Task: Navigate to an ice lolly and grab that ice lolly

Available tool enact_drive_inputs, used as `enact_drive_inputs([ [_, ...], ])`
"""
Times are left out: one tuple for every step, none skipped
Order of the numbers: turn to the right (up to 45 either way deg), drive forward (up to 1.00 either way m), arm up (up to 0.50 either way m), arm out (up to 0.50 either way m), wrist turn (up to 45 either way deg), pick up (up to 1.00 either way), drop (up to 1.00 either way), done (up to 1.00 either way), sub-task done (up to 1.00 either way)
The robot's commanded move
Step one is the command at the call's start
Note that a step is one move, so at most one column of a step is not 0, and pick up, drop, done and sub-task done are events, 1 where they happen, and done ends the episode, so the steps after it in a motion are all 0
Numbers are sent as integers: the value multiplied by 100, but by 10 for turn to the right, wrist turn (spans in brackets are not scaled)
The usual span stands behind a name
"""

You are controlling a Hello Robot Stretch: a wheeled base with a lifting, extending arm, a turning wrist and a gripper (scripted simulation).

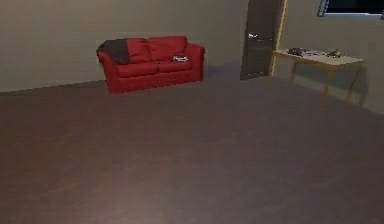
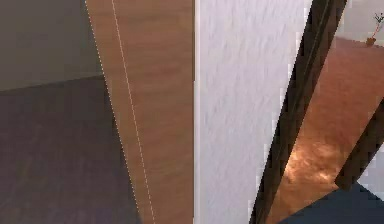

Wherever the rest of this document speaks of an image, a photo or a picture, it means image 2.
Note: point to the brown wooden room door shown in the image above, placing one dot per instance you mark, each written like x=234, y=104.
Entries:
x=153, y=100

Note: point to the dark brown door frame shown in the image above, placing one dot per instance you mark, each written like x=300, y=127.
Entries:
x=300, y=100

